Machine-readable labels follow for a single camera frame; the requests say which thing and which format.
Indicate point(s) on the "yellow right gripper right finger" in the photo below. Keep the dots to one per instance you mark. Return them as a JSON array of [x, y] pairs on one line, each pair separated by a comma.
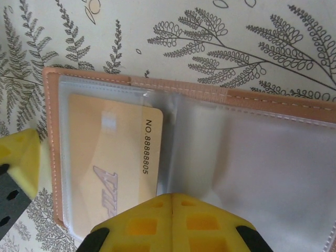
[[204, 225]]

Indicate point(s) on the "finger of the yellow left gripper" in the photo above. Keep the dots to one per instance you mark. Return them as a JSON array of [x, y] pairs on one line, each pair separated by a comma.
[[21, 157]]

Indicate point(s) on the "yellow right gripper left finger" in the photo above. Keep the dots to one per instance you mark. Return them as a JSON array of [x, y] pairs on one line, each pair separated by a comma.
[[141, 225]]

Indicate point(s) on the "gold VIP card 88888805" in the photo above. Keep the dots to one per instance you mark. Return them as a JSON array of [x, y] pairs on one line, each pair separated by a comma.
[[115, 147]]

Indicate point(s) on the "pink leather card holder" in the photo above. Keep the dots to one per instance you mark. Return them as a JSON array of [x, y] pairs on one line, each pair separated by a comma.
[[236, 170]]

